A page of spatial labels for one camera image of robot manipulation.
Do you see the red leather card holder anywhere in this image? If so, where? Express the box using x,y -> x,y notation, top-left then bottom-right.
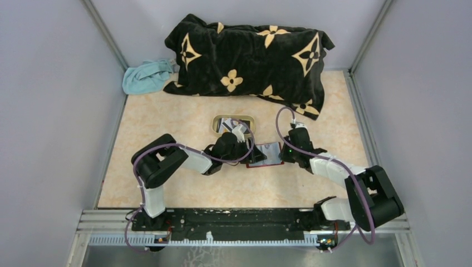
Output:
246,142 -> 284,169

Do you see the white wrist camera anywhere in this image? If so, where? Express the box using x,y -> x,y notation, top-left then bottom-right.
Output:
232,124 -> 247,143
291,120 -> 307,129

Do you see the black cream patterned blanket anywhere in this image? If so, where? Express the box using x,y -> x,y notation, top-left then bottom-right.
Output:
164,14 -> 335,120

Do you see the beige oval tray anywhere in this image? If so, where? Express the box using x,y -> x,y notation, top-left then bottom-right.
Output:
212,115 -> 256,138

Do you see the aluminium frame rail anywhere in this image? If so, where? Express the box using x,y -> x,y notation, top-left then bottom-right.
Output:
75,208 -> 411,247

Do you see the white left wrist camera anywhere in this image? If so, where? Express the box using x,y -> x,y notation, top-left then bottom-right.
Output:
232,124 -> 247,143

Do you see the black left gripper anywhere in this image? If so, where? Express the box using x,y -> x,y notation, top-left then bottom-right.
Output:
222,137 -> 267,164

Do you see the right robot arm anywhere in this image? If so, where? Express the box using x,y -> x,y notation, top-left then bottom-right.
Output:
280,125 -> 405,231

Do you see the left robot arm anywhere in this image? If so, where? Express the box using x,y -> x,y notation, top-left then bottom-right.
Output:
131,132 -> 267,230

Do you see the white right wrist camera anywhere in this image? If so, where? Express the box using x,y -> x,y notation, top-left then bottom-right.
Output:
291,120 -> 307,129

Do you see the light blue cloth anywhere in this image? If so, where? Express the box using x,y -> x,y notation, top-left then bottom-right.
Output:
122,59 -> 176,95

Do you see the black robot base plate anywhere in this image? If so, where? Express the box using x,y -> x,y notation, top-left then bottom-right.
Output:
131,208 -> 351,241

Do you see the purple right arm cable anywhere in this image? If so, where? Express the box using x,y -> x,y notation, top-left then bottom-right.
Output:
276,107 -> 377,254

